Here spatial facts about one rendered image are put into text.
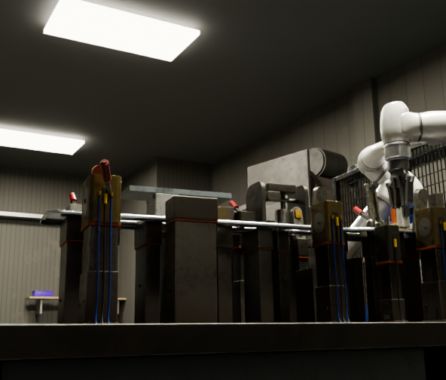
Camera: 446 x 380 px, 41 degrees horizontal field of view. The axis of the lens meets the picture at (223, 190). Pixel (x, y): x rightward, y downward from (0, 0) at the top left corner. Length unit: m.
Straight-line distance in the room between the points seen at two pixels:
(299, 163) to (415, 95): 1.39
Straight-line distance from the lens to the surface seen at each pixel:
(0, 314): 9.87
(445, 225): 1.91
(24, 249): 10.01
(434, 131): 2.21
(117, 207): 1.46
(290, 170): 5.75
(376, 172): 2.70
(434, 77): 6.17
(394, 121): 2.18
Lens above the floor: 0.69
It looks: 13 degrees up
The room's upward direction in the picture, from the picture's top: 1 degrees counter-clockwise
